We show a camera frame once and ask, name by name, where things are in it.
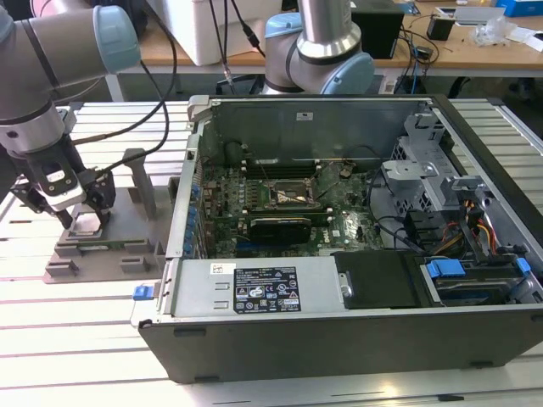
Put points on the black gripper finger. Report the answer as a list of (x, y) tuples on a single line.
[(99, 193), (31, 197)]

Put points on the silver CPU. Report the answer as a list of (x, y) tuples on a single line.
[(87, 224)]

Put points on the thin metal locking lever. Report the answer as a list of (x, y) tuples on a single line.
[(329, 188), (265, 175)]

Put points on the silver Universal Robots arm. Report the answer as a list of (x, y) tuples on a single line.
[(63, 38)]

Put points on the CPU socket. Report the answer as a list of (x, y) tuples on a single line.
[(292, 193)]

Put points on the grey parts rack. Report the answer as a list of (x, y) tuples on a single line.
[(127, 220)]

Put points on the green RAM stick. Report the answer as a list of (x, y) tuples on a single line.
[(110, 246)]

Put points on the blue case latch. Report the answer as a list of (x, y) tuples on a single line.
[(141, 293)]

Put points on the grey power supply unit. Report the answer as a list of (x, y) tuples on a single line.
[(195, 288)]

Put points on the black round component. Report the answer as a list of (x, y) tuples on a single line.
[(232, 152)]

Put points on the wooden desk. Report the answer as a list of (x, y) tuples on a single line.
[(169, 55)]

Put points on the blue expansion slot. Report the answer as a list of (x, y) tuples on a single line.
[(246, 246)]

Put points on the black graphics card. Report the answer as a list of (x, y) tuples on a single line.
[(280, 231)]

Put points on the RAM slot with white clips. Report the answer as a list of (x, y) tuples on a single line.
[(284, 172), (284, 164), (329, 219), (288, 211)]

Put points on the large white box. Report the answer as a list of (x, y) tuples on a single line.
[(203, 25)]

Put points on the white case sticker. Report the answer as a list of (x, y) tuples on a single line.
[(304, 115)]

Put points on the round coin cell battery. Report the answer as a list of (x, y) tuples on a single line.
[(345, 171)]

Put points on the green motherboard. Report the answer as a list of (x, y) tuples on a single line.
[(348, 203)]

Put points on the open black PC case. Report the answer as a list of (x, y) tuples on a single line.
[(339, 352)]

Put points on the black plastic bay cover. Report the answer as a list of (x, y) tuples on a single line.
[(377, 280)]

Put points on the white label plate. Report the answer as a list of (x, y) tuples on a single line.
[(388, 86)]

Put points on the black speaker box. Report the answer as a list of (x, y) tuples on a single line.
[(377, 34)]

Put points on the silver metal drive cage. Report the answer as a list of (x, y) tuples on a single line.
[(424, 186)]

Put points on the hard disk in blue carrier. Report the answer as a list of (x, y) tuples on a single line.
[(443, 269)]

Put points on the small black adapter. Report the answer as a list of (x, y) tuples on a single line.
[(423, 53)]

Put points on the small black box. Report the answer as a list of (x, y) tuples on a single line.
[(440, 29)]

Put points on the white phone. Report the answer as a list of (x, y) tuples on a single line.
[(446, 11)]

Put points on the silver flat box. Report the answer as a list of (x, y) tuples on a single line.
[(481, 17)]

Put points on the clear plastic bag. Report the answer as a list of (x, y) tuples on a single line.
[(492, 31)]

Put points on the white paper sheet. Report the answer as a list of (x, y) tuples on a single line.
[(528, 40)]

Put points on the blue cardboard box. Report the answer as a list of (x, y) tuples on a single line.
[(522, 7)]

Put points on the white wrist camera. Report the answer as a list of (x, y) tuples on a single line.
[(63, 197)]

